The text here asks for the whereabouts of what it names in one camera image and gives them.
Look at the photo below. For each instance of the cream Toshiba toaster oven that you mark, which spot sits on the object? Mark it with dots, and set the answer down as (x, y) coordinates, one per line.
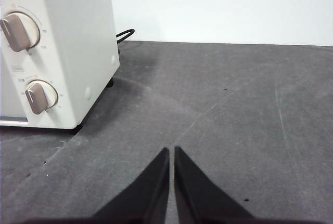
(78, 39)

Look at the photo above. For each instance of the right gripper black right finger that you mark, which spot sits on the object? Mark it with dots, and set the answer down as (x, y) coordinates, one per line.
(197, 198)

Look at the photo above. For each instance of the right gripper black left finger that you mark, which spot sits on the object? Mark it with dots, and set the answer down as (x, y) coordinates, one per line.
(145, 198)

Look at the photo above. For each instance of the beige oven knob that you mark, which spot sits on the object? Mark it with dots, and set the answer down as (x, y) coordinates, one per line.
(41, 98)
(18, 31)

